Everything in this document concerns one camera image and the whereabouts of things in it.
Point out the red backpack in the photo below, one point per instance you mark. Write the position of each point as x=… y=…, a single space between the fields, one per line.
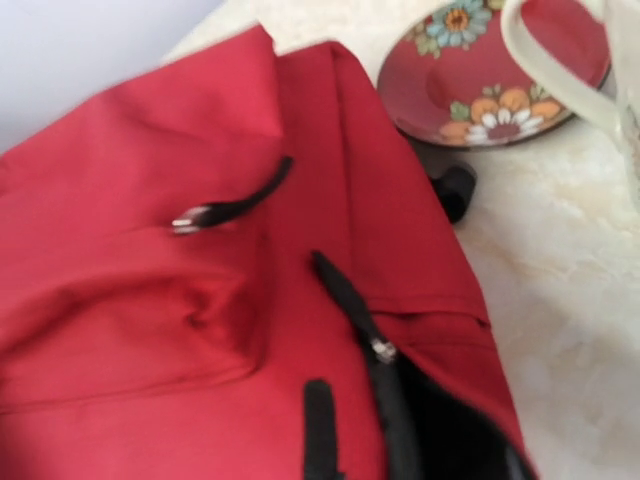
x=234 y=267

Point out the white floral mug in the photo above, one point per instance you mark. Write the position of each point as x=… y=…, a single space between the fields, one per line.
x=619 y=117

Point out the red floral saucer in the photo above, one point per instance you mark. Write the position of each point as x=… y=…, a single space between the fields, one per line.
x=450 y=81

